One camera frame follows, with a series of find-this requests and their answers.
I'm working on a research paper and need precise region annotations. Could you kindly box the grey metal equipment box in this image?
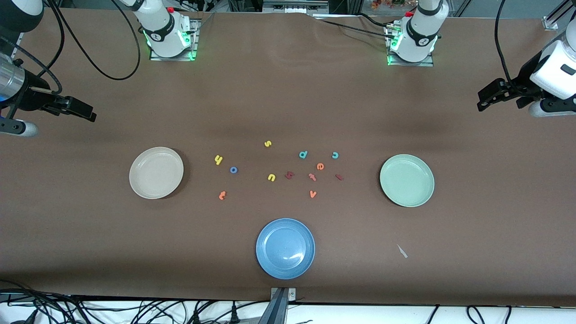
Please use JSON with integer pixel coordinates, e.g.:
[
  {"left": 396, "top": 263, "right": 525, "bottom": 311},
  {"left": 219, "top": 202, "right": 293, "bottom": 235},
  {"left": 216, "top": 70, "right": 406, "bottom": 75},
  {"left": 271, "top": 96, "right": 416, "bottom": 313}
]
[{"left": 263, "top": 0, "right": 329, "bottom": 14}]

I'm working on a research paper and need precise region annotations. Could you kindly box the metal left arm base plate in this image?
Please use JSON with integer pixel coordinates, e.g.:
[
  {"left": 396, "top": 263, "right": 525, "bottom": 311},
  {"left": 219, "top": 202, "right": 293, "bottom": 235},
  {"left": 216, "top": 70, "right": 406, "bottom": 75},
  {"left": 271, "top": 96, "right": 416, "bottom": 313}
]
[{"left": 385, "top": 22, "right": 435, "bottom": 67}]

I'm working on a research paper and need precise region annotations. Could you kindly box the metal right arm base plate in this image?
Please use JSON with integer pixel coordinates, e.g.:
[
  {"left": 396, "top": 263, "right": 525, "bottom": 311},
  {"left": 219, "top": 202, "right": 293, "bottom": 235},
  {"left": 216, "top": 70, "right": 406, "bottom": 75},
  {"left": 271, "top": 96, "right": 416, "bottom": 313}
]
[{"left": 150, "top": 18, "right": 201, "bottom": 61}]

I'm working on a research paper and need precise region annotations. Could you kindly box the black cable on table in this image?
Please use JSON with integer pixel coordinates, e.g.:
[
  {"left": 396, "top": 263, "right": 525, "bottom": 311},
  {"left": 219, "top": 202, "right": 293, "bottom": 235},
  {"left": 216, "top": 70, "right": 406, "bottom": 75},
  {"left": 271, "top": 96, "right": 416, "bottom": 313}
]
[
  {"left": 322, "top": 20, "right": 390, "bottom": 39},
  {"left": 358, "top": 13, "right": 399, "bottom": 27}
]

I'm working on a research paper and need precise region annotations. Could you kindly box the beige brown plate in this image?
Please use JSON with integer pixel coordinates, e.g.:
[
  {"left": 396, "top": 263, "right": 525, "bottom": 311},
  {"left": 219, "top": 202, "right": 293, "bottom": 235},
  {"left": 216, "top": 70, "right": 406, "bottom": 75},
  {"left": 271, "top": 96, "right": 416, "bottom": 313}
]
[{"left": 129, "top": 147, "right": 185, "bottom": 199}]

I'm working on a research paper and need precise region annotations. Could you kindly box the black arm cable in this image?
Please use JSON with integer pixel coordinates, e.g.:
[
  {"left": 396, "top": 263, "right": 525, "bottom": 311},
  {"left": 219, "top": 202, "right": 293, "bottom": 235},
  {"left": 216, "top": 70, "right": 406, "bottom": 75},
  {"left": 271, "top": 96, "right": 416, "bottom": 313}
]
[
  {"left": 493, "top": 0, "right": 513, "bottom": 84},
  {"left": 0, "top": 0, "right": 142, "bottom": 96}
]

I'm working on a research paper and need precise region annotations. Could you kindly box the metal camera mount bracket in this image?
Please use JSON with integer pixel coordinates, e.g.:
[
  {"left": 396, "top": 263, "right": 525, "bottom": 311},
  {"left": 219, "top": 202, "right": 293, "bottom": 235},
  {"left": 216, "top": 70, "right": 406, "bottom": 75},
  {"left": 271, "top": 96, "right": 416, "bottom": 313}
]
[{"left": 259, "top": 287, "right": 297, "bottom": 324}]

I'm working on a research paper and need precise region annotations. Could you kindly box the aluminium corner profile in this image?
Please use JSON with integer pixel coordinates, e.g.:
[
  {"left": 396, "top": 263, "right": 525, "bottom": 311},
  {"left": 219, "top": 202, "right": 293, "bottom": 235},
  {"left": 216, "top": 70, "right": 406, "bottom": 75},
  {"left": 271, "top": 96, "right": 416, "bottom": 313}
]
[{"left": 542, "top": 0, "right": 576, "bottom": 31}]

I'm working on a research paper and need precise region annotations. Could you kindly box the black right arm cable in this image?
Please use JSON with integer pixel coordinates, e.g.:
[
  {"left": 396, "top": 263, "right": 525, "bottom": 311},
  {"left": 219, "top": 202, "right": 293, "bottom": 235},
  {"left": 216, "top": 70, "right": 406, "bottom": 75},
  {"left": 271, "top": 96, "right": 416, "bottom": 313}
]
[{"left": 0, "top": 0, "right": 142, "bottom": 96}]

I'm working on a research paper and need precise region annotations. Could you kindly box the blue plate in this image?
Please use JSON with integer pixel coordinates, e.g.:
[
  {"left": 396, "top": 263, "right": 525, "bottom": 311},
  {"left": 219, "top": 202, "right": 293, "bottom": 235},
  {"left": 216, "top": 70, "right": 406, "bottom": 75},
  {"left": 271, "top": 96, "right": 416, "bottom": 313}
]
[{"left": 256, "top": 218, "right": 315, "bottom": 280}]

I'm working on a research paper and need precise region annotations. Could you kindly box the light green plate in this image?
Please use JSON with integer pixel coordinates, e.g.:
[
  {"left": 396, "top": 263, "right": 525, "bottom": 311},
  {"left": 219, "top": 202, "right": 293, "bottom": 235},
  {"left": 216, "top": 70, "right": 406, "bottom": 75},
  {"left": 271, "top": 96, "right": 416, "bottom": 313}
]
[{"left": 379, "top": 154, "right": 435, "bottom": 208}]

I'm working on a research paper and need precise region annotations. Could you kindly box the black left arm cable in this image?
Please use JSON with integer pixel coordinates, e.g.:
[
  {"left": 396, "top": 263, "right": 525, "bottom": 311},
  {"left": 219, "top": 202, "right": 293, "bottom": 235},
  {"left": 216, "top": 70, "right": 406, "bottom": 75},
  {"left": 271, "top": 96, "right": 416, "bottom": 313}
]
[{"left": 493, "top": 0, "right": 513, "bottom": 84}]

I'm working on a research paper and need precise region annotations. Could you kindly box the orange flower decoration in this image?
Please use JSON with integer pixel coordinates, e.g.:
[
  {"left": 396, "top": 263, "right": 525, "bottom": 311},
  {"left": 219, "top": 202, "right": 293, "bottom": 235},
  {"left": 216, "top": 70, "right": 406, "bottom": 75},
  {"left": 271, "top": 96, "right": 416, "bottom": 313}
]
[{"left": 371, "top": 0, "right": 417, "bottom": 10}]

